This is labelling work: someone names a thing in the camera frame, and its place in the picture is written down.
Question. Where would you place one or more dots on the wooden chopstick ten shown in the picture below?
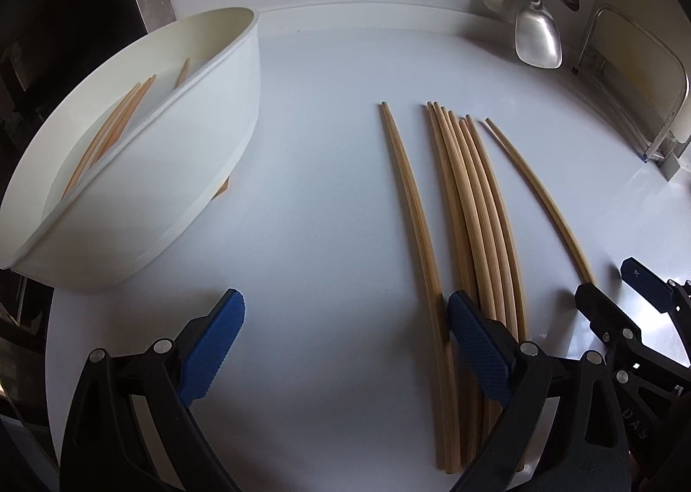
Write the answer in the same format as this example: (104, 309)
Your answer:
(98, 139)

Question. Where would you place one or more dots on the wooden chopstick six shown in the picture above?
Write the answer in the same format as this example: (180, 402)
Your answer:
(475, 274)

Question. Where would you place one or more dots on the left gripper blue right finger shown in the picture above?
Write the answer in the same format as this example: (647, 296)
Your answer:
(485, 345)

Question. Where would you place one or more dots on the wooden chopstick eight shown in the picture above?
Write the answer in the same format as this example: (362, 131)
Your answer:
(495, 247)

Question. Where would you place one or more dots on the wooden chopstick four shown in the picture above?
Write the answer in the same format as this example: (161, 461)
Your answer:
(183, 73)

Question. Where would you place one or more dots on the steel spatula hanging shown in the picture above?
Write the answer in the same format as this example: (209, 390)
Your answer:
(537, 39)

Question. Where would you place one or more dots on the wooden chopstick one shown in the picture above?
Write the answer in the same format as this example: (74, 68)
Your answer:
(114, 125)

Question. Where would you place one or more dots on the wooden chopstick nine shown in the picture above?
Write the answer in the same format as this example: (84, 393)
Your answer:
(514, 272)

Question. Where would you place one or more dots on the wooden chopstick three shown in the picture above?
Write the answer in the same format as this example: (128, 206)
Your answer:
(123, 119)

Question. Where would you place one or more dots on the white round bowl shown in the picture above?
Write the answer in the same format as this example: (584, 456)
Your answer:
(177, 150)

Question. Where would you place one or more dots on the steel dish rack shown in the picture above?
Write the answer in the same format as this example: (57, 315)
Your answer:
(642, 84)

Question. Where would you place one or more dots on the wooden chopstick seven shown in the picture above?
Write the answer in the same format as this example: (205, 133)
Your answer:
(478, 224)

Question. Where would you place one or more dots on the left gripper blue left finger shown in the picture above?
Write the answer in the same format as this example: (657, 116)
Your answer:
(205, 342)

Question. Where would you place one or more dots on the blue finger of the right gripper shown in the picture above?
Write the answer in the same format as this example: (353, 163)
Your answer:
(607, 321)
(652, 288)

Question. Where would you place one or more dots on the wooden chopstick two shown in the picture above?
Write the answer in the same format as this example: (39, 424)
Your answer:
(446, 374)

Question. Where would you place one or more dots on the wooden chopstick five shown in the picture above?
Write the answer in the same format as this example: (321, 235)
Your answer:
(469, 401)

